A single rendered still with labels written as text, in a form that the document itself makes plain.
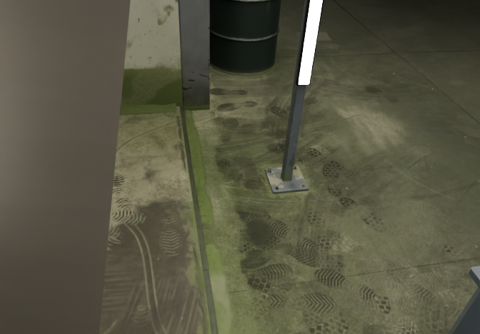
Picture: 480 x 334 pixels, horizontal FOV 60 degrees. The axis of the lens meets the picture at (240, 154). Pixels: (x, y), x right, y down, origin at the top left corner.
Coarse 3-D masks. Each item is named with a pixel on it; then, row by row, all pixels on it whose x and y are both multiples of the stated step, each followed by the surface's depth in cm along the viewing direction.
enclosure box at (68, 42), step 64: (0, 0) 21; (64, 0) 22; (128, 0) 23; (0, 64) 23; (64, 64) 24; (0, 128) 25; (64, 128) 26; (0, 192) 28; (64, 192) 29; (0, 256) 32; (64, 256) 33; (0, 320) 36; (64, 320) 38
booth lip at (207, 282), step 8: (184, 120) 264; (184, 128) 256; (184, 136) 250; (192, 168) 226; (192, 176) 220; (192, 184) 215; (192, 192) 210; (200, 216) 198; (200, 224) 193; (200, 232) 189; (200, 240) 185; (200, 248) 182; (208, 272) 172; (208, 280) 168; (208, 288) 166; (208, 296) 163; (208, 304) 160; (216, 328) 153
